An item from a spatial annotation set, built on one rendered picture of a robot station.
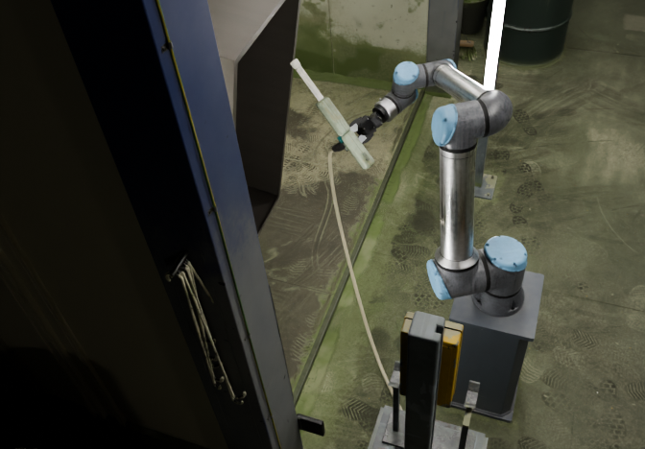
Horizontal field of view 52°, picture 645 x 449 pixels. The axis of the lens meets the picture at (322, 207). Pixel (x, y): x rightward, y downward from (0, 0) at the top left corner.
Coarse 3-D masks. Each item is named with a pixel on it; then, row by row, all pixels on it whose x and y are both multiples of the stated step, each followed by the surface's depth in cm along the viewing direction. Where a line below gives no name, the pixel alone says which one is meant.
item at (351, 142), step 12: (300, 72) 241; (312, 84) 242; (324, 108) 242; (336, 108) 244; (336, 120) 243; (336, 132) 247; (348, 132) 245; (336, 144) 257; (348, 144) 245; (360, 144) 245; (360, 156) 245
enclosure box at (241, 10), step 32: (224, 0) 213; (256, 0) 215; (288, 0) 242; (224, 32) 201; (256, 32) 204; (288, 32) 252; (224, 64) 195; (256, 64) 268; (288, 64) 263; (256, 96) 280; (288, 96) 274; (256, 128) 293; (256, 160) 308; (256, 192) 321; (256, 224) 307
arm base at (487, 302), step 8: (520, 288) 238; (472, 296) 247; (480, 296) 243; (488, 296) 239; (496, 296) 236; (504, 296) 235; (512, 296) 236; (520, 296) 240; (480, 304) 242; (488, 304) 240; (496, 304) 238; (504, 304) 238; (512, 304) 240; (520, 304) 241; (488, 312) 241; (496, 312) 239; (504, 312) 239; (512, 312) 240
